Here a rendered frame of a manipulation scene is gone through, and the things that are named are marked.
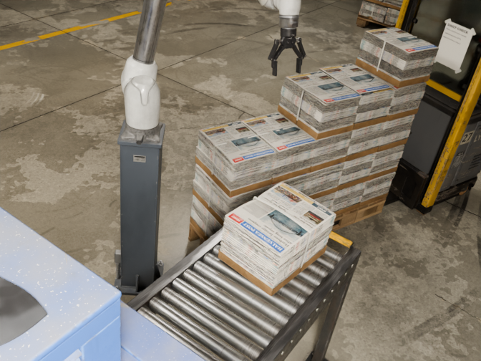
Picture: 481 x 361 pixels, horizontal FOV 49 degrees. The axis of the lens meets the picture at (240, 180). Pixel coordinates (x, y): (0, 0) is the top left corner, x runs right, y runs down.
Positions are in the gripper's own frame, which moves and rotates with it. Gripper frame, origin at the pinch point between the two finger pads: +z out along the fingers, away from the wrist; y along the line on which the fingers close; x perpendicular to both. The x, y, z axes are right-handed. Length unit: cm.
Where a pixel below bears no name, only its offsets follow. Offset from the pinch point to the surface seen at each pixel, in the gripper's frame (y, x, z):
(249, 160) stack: -10, 16, 48
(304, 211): -26, -54, 44
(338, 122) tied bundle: 52, 20, 37
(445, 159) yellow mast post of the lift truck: 151, 20, 78
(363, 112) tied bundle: 71, 21, 34
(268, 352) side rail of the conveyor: -62, -87, 76
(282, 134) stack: 21, 32, 44
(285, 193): -27, -42, 41
